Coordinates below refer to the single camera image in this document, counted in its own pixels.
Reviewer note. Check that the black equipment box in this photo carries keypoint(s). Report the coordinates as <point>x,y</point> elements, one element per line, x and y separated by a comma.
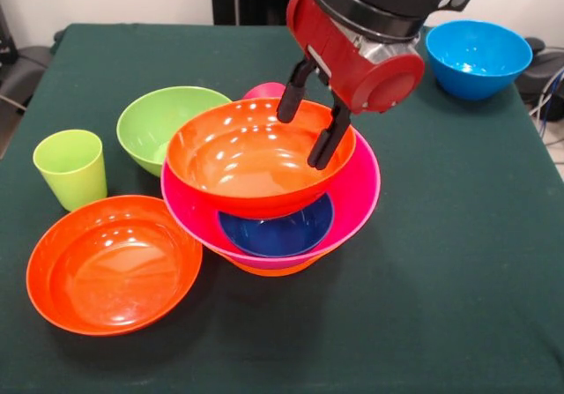
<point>5,37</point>

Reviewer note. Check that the red-orange bowl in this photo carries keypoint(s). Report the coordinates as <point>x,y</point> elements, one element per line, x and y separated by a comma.
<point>114,266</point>
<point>260,165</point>

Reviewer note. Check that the large orange bowl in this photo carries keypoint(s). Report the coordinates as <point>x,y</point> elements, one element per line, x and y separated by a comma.
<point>273,270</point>

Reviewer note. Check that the raspberry red cup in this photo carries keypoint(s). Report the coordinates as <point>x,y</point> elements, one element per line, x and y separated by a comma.
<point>264,91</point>

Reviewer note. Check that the light green cup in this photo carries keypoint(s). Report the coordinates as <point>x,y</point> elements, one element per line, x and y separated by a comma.
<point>70,173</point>

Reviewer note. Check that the light blue bowl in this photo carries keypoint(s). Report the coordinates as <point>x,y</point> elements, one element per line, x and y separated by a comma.
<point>478,59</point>

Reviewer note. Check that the small dark blue bowl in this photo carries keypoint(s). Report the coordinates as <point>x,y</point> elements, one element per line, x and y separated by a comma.
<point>277,235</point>

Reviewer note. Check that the green bowl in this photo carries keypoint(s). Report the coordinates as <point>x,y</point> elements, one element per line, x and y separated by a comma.
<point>150,125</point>

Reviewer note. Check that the dark green table cloth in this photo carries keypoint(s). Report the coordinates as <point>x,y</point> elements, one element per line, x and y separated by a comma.
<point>440,279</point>

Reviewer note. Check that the large pink bowl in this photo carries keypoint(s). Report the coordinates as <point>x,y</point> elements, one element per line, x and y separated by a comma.
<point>357,182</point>

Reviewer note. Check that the black pedestal foot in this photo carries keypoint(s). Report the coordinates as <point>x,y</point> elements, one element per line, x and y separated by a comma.
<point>22,72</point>
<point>544,68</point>

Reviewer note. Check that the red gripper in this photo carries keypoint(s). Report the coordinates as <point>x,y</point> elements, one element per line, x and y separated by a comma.
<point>343,59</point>

